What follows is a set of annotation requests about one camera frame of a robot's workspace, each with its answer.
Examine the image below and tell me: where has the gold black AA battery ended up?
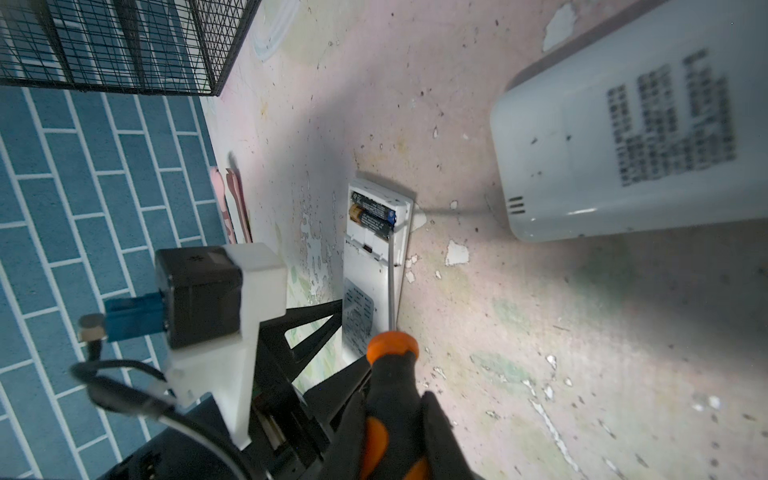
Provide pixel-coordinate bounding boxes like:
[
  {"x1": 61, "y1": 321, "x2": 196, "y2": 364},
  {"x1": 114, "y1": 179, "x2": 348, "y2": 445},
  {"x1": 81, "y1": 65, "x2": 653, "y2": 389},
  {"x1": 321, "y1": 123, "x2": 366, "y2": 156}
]
[{"x1": 349, "y1": 204, "x2": 393, "y2": 241}]

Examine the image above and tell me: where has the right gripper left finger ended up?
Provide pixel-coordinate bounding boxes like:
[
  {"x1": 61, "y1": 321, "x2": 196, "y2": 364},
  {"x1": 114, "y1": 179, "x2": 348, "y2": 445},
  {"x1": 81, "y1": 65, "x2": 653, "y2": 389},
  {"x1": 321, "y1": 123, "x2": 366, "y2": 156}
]
[{"x1": 317, "y1": 392, "x2": 366, "y2": 480}]

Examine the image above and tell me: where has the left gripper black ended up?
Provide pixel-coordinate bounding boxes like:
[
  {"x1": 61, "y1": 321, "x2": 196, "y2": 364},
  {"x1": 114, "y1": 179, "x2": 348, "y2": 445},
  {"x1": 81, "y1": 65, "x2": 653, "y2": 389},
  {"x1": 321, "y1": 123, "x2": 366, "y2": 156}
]
[{"x1": 95, "y1": 298, "x2": 373, "y2": 480}]

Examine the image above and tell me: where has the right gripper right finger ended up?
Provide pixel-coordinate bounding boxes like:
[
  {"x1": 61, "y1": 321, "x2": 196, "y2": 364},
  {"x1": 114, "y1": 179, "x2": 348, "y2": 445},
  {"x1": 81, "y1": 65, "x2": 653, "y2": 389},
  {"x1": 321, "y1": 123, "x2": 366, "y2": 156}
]
[{"x1": 421, "y1": 391, "x2": 476, "y2": 480}]

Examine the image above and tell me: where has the white remote control with screen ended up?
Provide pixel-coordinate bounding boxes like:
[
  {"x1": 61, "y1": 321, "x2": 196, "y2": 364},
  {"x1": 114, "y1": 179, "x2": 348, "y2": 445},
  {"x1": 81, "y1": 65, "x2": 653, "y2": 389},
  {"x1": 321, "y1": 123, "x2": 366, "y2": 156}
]
[{"x1": 340, "y1": 178, "x2": 414, "y2": 365}]

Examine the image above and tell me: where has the orange black screwdriver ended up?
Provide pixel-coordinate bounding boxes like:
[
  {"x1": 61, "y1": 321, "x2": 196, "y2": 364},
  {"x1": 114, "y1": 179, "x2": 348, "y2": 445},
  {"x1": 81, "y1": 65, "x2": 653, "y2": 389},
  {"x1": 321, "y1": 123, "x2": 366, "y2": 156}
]
[{"x1": 358, "y1": 224, "x2": 433, "y2": 480}]

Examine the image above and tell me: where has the blue black AA battery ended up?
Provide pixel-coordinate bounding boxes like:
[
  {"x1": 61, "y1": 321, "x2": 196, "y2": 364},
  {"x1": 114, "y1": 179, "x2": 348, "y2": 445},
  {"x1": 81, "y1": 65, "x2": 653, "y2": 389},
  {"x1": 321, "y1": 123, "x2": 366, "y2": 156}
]
[{"x1": 351, "y1": 191, "x2": 397, "y2": 226}]

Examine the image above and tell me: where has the black wire file rack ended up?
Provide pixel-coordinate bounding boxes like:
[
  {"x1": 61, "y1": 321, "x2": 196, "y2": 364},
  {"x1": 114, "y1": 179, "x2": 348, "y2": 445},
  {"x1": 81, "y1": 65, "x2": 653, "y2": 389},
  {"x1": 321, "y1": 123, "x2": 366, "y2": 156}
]
[{"x1": 1, "y1": 0, "x2": 260, "y2": 96}]

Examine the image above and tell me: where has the pink object on table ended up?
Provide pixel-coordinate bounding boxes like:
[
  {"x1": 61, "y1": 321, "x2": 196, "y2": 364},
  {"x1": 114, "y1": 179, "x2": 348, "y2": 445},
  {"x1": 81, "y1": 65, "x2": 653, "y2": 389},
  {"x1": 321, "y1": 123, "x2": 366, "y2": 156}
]
[{"x1": 209, "y1": 167, "x2": 253, "y2": 244}]

